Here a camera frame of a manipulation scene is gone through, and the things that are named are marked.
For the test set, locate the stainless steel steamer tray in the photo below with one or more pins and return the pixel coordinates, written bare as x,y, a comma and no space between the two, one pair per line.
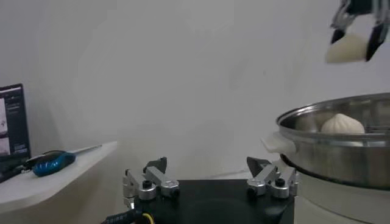
335,161

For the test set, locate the white steamed baozi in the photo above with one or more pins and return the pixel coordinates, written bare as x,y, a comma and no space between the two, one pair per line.
347,50
342,124

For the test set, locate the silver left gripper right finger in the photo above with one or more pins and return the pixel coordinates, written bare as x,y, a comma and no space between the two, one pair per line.
265,175

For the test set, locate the white steamer base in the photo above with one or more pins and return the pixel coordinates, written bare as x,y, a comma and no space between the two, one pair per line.
323,207

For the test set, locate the white side table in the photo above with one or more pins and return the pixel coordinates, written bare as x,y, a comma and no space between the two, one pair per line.
61,188

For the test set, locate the blue computer mouse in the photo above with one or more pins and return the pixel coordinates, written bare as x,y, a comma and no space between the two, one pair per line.
51,163

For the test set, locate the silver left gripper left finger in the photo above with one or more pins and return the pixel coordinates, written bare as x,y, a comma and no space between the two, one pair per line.
155,178

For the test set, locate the black laptop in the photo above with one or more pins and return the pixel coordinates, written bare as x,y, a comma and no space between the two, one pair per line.
21,121

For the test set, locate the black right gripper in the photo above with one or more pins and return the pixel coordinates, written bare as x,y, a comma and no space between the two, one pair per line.
361,5

